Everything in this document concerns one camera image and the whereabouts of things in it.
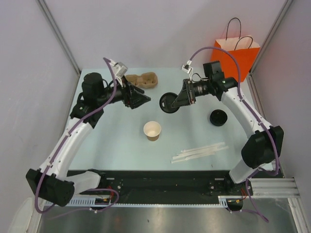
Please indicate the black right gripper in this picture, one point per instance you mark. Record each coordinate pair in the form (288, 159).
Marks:
(185, 97)

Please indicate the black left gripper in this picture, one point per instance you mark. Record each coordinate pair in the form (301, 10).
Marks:
(132, 96)

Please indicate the black plastic cup lid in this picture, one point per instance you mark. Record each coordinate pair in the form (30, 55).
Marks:
(166, 102)

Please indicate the brown paper coffee cup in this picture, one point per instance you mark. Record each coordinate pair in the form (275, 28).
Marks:
(152, 130)

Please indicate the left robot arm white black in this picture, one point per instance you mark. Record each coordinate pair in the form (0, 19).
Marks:
(51, 181)

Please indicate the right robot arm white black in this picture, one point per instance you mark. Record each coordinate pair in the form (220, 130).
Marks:
(264, 140)

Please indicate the brown pulp cup carrier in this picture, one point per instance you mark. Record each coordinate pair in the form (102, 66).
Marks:
(145, 81)

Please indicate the orange paper bag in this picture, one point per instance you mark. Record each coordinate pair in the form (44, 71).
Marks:
(238, 56)

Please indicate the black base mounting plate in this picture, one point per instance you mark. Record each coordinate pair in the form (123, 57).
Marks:
(170, 187)

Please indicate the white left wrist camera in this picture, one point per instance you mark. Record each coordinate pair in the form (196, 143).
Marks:
(119, 70)

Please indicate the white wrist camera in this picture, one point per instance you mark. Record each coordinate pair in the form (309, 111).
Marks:
(119, 70)
(187, 68)

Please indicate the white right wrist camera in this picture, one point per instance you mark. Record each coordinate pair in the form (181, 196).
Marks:
(187, 68)

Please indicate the white slotted cable duct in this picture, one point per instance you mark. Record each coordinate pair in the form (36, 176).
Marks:
(104, 202)

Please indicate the aluminium frame rail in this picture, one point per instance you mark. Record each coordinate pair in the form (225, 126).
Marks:
(274, 187)

